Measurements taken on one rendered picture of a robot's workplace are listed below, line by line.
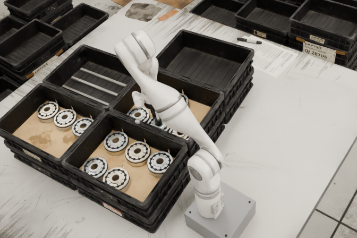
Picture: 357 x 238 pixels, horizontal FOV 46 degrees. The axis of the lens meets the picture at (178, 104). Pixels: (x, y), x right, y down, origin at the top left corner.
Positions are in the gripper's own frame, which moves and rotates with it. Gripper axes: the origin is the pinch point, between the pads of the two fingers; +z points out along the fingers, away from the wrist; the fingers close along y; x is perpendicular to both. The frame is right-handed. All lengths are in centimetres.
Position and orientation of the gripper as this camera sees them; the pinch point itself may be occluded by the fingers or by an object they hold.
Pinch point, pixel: (157, 120)
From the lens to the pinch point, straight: 178.1
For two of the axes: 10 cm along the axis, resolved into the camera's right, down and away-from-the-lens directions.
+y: -2.8, -6.8, 6.8
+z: 1.2, 6.7, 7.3
